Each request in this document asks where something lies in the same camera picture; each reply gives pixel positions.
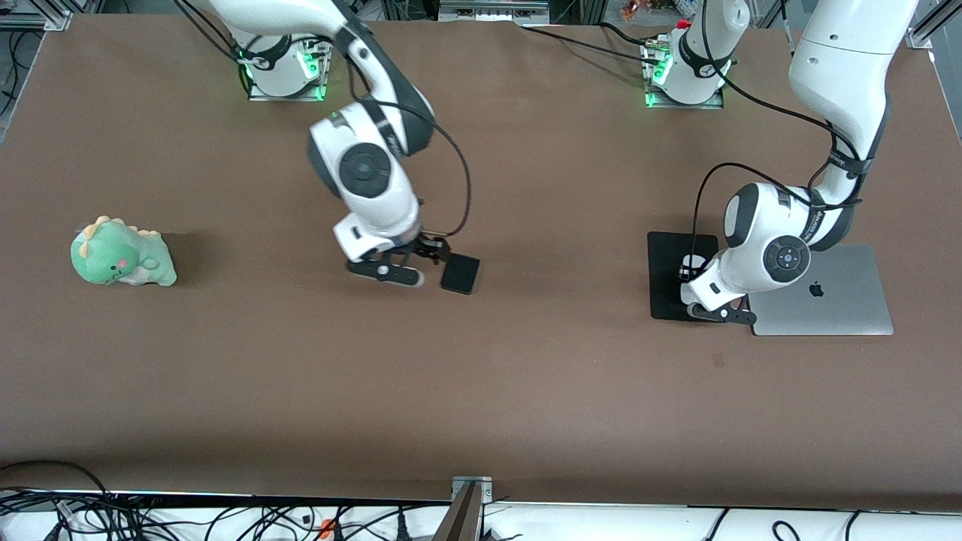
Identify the black mouse pad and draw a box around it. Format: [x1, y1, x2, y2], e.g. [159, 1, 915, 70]
[647, 231, 726, 324]

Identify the silver apple laptop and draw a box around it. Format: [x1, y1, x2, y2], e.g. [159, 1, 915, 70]
[748, 243, 895, 337]

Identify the grey metal box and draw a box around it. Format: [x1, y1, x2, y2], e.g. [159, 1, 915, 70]
[438, 0, 550, 23]

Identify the green dinosaur plush toy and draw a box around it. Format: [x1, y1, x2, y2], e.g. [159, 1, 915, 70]
[71, 216, 178, 288]

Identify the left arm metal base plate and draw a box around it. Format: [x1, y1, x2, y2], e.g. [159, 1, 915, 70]
[643, 38, 725, 110]

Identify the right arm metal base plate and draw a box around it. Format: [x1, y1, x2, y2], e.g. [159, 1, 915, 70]
[247, 36, 333, 102]

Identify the long black table cable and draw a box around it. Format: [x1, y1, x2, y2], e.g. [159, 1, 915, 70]
[517, 24, 662, 65]

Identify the short black table cable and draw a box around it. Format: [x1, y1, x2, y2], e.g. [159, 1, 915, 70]
[600, 21, 662, 49]

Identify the black cable bundle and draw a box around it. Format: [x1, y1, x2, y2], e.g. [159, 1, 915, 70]
[113, 502, 452, 541]

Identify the aluminium frame profile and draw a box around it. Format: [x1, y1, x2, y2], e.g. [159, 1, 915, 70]
[905, 0, 962, 50]
[0, 0, 74, 32]

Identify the thick black looped cable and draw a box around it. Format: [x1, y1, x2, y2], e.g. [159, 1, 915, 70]
[0, 460, 115, 541]

